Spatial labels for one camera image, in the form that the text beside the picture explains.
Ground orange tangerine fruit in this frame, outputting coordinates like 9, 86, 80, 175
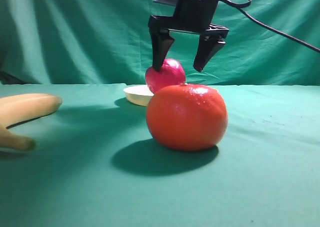
146, 83, 228, 152

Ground pale yellow plate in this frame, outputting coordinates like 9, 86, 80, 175
123, 84, 218, 107

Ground green table cloth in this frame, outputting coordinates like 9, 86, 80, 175
0, 84, 320, 227

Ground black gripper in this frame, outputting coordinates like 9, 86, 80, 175
147, 0, 229, 72

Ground green backdrop cloth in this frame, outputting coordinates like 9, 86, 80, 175
0, 0, 320, 86

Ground red apple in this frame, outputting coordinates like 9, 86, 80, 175
145, 58, 186, 94

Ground black cable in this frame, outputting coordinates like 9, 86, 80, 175
219, 0, 320, 53

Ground yellow banana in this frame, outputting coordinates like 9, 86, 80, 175
0, 93, 63, 151

